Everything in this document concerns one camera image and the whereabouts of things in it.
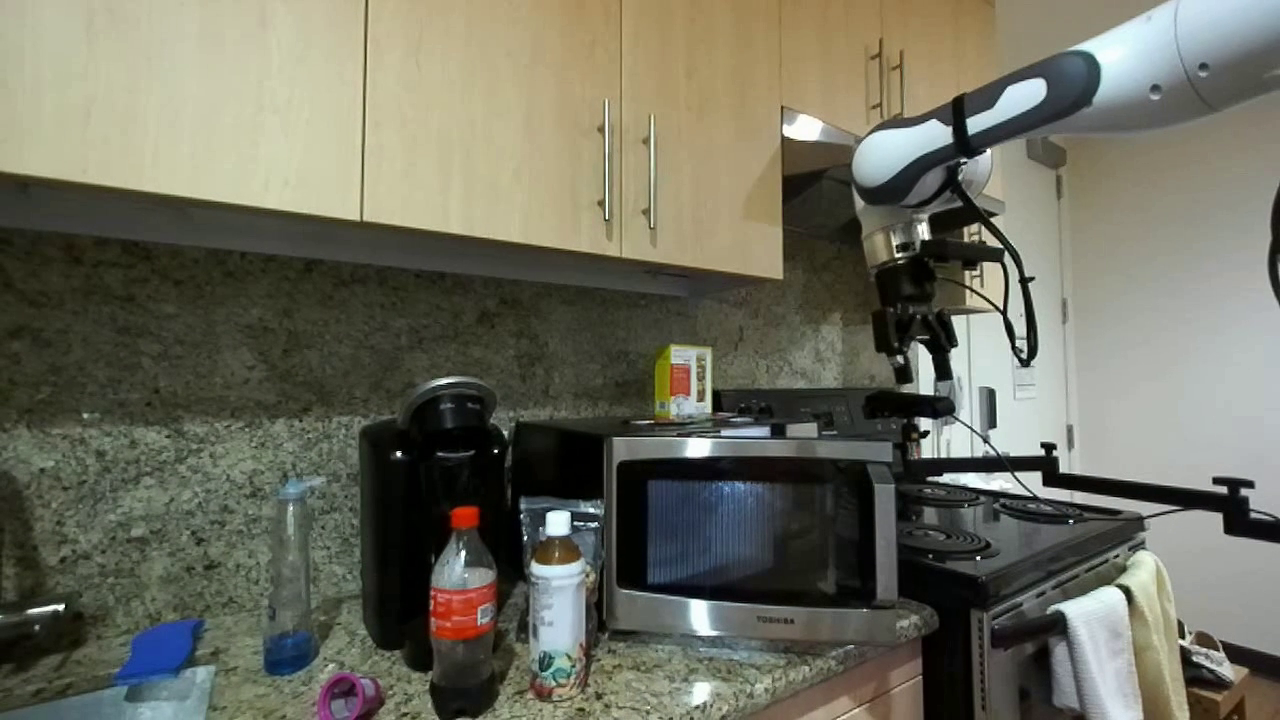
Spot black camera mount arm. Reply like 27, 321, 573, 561
888, 436, 1280, 549

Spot wooden upper cabinets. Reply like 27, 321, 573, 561
0, 0, 998, 283

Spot yellow carton box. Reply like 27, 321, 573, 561
649, 340, 721, 424

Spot clear plastic container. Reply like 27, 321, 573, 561
0, 660, 220, 720

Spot clear spray bottle blue liquid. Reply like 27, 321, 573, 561
259, 471, 329, 680

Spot wooden base cabinet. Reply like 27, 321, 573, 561
755, 645, 926, 720

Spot microwave door with steel handle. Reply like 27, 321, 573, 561
598, 432, 943, 648

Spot black stereo camera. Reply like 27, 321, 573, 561
860, 389, 959, 430

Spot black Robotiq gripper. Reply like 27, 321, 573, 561
872, 256, 968, 391

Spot flat pamphlet on microwave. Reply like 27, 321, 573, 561
710, 385, 872, 439

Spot blue sponge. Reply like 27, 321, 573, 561
113, 612, 208, 687

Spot beige hanging towel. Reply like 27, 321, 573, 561
1114, 549, 1194, 720

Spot tea bottle with white label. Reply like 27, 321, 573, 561
522, 507, 594, 703

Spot black kitchen stove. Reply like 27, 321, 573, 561
897, 476, 1151, 720

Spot cola bottle with red cap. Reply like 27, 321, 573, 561
425, 501, 505, 720

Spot white hanging towel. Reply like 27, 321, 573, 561
1044, 586, 1148, 720

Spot steel range hood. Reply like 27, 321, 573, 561
780, 105, 863, 179

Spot stainless steel microwave body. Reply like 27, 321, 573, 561
508, 418, 913, 645

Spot purple cloth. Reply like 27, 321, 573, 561
308, 668, 388, 720

